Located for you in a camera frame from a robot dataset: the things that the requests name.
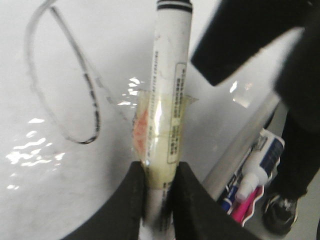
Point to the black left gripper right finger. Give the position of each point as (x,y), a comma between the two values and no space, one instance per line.
(196,216)

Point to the black sneaker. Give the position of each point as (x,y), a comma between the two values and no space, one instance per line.
(279,214)

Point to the person in black clothes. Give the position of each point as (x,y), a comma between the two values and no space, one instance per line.
(238,30)

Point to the red tag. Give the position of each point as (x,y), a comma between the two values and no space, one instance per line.
(140,121)

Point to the pink marker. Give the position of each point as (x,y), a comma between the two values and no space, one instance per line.
(242,212)

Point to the white black whiteboard marker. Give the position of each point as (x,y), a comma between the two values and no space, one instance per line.
(164,115)

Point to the blue white marker package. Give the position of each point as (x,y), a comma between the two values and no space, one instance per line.
(265,152)

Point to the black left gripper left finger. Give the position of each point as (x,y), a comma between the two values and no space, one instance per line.
(119,217)

